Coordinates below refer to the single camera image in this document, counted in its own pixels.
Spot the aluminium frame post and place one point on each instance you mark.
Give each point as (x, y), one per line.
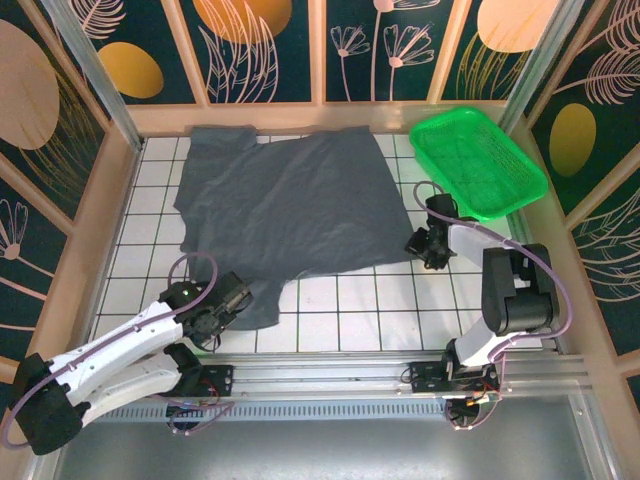
(542, 65)
(100, 75)

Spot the green plastic basket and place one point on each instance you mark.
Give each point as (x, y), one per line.
(475, 160)

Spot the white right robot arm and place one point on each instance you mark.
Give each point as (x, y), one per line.
(525, 305)

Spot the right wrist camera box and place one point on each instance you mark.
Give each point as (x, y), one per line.
(442, 204)

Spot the grey t-shirt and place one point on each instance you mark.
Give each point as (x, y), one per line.
(300, 200)

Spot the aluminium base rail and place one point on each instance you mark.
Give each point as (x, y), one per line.
(325, 375)

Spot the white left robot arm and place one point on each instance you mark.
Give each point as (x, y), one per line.
(115, 340)

